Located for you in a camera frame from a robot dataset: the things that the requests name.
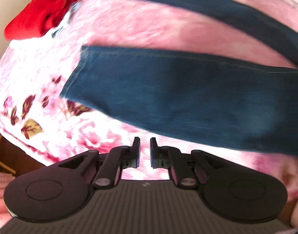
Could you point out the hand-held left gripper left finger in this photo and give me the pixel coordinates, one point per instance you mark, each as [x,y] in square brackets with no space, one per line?
[136,151]

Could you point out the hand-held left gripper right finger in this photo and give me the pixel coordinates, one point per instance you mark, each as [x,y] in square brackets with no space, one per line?
[153,151]

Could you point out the pink floral bedsheet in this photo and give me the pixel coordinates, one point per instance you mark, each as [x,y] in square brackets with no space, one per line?
[114,24]

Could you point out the dark blue jeans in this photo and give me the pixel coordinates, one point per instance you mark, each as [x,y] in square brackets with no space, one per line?
[163,90]

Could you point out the red cloth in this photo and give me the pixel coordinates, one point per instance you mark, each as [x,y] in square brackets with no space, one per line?
[34,17]

